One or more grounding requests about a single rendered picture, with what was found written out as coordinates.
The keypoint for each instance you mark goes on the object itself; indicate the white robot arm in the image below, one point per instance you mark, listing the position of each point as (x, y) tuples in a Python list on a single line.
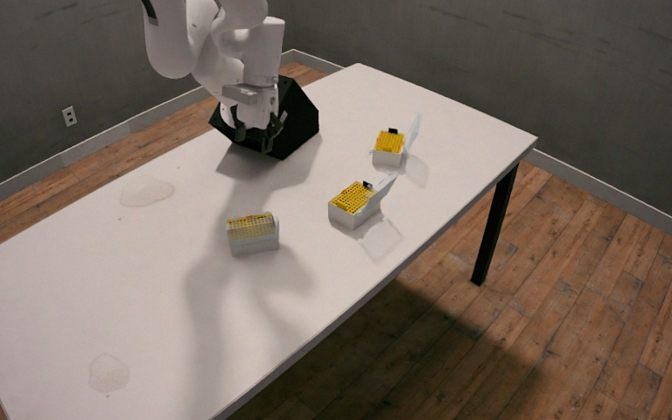
[(244, 32)]

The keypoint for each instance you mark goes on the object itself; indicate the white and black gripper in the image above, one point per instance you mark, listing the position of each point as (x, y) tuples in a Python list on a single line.
[(260, 115)]

